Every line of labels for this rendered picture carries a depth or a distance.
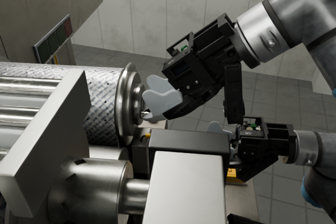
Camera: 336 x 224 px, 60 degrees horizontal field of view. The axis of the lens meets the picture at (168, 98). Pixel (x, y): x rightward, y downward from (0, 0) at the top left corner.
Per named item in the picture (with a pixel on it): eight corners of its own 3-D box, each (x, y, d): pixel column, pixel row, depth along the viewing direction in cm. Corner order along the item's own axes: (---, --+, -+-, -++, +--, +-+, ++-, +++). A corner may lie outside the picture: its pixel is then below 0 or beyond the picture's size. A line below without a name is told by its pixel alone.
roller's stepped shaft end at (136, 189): (189, 228, 26) (191, 206, 24) (124, 221, 27) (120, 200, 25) (191, 197, 29) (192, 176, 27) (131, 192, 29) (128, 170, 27)
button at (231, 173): (245, 183, 81) (246, 177, 79) (219, 181, 81) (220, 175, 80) (242, 164, 86) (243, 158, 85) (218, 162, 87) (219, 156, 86)
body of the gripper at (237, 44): (163, 50, 48) (226, 6, 42) (194, 86, 51) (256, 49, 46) (157, 75, 41) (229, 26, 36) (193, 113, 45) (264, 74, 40)
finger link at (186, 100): (162, 101, 49) (205, 74, 45) (169, 108, 49) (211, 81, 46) (160, 119, 45) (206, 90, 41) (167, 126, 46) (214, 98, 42)
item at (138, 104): (147, 97, 57) (141, 132, 54) (137, 97, 58) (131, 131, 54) (142, 75, 51) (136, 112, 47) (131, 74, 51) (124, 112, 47)
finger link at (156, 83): (130, 84, 52) (170, 59, 48) (152, 106, 55) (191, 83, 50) (126, 95, 50) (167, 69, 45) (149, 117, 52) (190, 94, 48)
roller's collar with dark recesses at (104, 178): (121, 248, 26) (113, 205, 22) (57, 241, 27) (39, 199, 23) (135, 188, 31) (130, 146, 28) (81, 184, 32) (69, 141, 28)
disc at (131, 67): (123, 162, 49) (118, 81, 43) (120, 162, 49) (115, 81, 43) (140, 119, 62) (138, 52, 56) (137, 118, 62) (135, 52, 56)
